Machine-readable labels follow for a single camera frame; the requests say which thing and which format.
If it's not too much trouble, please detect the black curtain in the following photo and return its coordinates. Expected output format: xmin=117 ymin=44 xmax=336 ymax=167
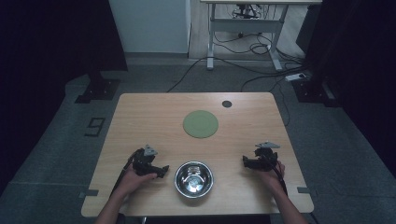
xmin=0 ymin=0 xmax=129 ymax=195
xmin=295 ymin=0 xmax=396 ymax=179

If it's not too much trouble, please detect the white board panel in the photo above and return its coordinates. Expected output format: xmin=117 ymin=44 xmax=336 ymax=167
xmin=108 ymin=0 xmax=191 ymax=55

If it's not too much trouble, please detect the black stand base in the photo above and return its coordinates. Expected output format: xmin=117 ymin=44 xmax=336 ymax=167
xmin=74 ymin=70 xmax=121 ymax=105
xmin=291 ymin=77 xmax=342 ymax=108

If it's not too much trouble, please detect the white metal frame desk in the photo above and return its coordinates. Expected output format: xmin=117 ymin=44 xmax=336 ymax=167
xmin=200 ymin=0 xmax=323 ymax=72

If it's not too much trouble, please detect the green round plate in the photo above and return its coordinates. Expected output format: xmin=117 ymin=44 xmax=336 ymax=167
xmin=182 ymin=109 xmax=219 ymax=140

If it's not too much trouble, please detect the person's right hand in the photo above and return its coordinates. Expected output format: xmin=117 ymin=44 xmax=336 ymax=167
xmin=257 ymin=160 xmax=287 ymax=191

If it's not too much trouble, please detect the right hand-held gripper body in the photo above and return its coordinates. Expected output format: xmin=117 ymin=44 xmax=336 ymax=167
xmin=252 ymin=141 xmax=281 ymax=173

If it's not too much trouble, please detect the left hand-held gripper black cable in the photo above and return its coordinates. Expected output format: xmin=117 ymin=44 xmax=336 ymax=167
xmin=109 ymin=148 xmax=142 ymax=199

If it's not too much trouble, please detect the tangle of black floor cables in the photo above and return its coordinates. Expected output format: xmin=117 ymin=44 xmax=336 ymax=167
xmin=213 ymin=31 xmax=309 ymax=94

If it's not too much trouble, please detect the right hand-held gripper black cable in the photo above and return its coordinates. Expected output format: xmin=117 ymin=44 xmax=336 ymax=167
xmin=264 ymin=158 xmax=290 ymax=198

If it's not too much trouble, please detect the person's left hand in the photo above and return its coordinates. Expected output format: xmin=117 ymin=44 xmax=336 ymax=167
xmin=119 ymin=165 xmax=159 ymax=198

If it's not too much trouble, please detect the dark equipment under desk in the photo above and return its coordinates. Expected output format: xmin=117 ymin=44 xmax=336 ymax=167
xmin=231 ymin=2 xmax=263 ymax=21

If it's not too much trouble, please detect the white power strip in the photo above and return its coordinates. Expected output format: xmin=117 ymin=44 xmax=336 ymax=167
xmin=284 ymin=72 xmax=308 ymax=83

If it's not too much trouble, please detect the black floor tape mark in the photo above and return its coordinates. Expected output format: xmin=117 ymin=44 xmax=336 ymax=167
xmin=83 ymin=117 xmax=106 ymax=138

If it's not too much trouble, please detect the hand-held gripper black cable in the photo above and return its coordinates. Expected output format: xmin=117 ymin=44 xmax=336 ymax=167
xmin=264 ymin=158 xmax=290 ymax=198
xmin=109 ymin=148 xmax=142 ymax=199

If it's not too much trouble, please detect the stainless steel bowl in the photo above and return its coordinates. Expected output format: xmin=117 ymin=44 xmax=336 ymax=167
xmin=174 ymin=160 xmax=215 ymax=200

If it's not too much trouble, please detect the long black floor cable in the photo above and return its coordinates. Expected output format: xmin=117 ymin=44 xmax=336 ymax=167
xmin=166 ymin=56 xmax=209 ymax=93

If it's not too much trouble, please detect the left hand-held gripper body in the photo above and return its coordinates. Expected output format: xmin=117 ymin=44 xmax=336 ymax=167
xmin=131 ymin=144 xmax=163 ymax=177

